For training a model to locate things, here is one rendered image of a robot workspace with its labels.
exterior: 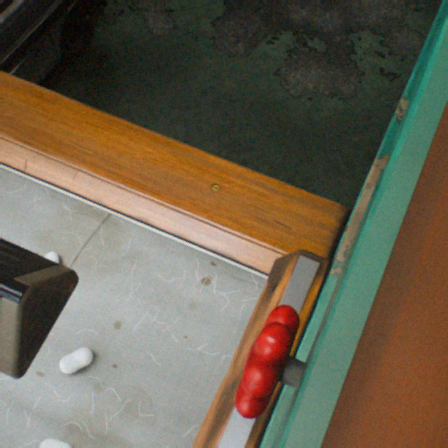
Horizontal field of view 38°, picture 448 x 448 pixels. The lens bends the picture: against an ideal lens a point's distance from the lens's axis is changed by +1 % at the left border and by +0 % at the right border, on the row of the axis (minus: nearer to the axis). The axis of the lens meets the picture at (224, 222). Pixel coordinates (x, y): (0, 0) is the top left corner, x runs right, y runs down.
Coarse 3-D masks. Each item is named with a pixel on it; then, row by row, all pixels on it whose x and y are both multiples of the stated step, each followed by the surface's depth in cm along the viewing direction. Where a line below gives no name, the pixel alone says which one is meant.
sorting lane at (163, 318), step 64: (0, 192) 83; (64, 192) 83; (64, 256) 80; (128, 256) 80; (192, 256) 80; (64, 320) 76; (128, 320) 76; (192, 320) 76; (0, 384) 73; (64, 384) 73; (128, 384) 73; (192, 384) 73
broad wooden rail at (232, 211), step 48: (0, 96) 87; (48, 96) 87; (0, 144) 84; (48, 144) 84; (96, 144) 84; (144, 144) 84; (96, 192) 82; (144, 192) 81; (192, 192) 81; (240, 192) 81; (288, 192) 81; (192, 240) 80; (240, 240) 78; (288, 240) 78; (336, 240) 78
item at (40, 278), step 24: (0, 240) 45; (0, 264) 41; (24, 264) 42; (48, 264) 44; (0, 288) 39; (24, 288) 39; (48, 288) 42; (72, 288) 45; (0, 312) 39; (24, 312) 39; (48, 312) 43; (0, 336) 40; (24, 336) 41; (0, 360) 42; (24, 360) 42
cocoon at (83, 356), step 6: (78, 348) 73; (84, 348) 73; (72, 354) 73; (78, 354) 72; (84, 354) 72; (90, 354) 73; (66, 360) 72; (72, 360) 72; (78, 360) 72; (84, 360) 72; (90, 360) 73; (60, 366) 72; (66, 366) 72; (72, 366) 72; (78, 366) 72; (66, 372) 72; (72, 372) 72
